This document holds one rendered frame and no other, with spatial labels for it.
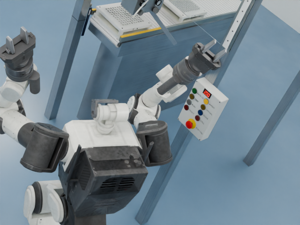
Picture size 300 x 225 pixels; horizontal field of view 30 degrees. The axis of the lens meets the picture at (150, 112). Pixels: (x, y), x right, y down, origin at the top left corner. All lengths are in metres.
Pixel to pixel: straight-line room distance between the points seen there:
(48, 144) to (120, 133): 0.27
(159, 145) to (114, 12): 1.42
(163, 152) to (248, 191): 1.94
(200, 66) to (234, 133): 2.35
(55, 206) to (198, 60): 0.79
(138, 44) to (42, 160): 1.58
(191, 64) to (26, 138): 0.64
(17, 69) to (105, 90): 1.83
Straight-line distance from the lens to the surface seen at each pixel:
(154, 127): 2.05
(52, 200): 2.27
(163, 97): 2.17
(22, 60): 1.77
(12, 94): 1.90
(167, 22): 3.56
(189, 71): 2.03
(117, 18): 3.26
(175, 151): 2.96
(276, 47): 5.78
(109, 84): 3.53
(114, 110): 1.91
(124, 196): 1.98
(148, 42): 3.39
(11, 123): 2.02
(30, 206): 2.56
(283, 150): 4.47
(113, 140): 1.96
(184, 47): 3.82
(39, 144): 1.88
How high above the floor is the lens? 2.53
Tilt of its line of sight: 37 degrees down
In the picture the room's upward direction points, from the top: 24 degrees clockwise
